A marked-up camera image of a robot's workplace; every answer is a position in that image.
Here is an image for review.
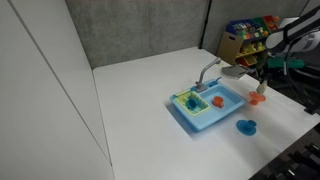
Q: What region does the yellow-green dish rack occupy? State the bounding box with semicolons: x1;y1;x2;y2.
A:
174;90;210;116

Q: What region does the white toy bottle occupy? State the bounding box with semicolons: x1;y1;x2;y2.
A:
256;81;267;95

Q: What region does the orange toy cup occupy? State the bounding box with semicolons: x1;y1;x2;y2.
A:
212;96;224;108

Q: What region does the wooden toy storage shelf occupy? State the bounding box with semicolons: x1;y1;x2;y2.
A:
217;15;279;68

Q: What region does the blue toy cup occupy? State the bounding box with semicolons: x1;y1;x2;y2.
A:
186;97;198;110

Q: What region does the black tripod pole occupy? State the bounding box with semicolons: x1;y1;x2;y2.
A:
198;0;213;49

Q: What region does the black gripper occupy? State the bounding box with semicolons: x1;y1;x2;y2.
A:
258;62;276;84

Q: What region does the orange round stand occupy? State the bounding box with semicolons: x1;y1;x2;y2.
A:
249;91;266;105

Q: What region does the light blue toy sink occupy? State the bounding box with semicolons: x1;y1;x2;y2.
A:
169;77;248;132

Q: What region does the grey toy faucet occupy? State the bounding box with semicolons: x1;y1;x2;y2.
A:
194;57;222;93

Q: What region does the black equipment at table edge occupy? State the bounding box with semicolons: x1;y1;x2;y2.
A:
249;123;320;180

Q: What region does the grey metal mounting plate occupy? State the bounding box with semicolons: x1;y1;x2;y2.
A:
221;65;250;79

